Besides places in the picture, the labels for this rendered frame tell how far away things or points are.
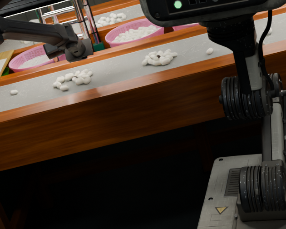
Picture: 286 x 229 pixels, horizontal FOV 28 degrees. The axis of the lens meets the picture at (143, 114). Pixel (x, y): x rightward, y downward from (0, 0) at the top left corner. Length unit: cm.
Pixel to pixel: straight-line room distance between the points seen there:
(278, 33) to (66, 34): 76
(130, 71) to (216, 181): 55
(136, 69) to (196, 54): 23
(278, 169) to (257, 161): 38
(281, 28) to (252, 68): 85
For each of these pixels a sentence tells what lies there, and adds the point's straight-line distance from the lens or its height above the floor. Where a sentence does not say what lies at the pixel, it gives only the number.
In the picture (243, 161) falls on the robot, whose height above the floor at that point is 47.
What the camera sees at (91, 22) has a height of 82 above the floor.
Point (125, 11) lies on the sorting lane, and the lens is 290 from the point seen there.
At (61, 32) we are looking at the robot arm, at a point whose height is 100.
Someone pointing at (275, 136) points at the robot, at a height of 69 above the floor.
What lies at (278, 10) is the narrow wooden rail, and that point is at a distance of 232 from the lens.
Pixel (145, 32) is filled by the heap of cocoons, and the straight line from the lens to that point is 249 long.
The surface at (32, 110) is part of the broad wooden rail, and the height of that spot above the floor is 76.
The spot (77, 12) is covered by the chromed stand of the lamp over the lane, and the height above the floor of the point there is 94.
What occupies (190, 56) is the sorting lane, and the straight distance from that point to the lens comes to 211.
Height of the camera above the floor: 151
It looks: 26 degrees down
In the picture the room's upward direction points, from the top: 17 degrees counter-clockwise
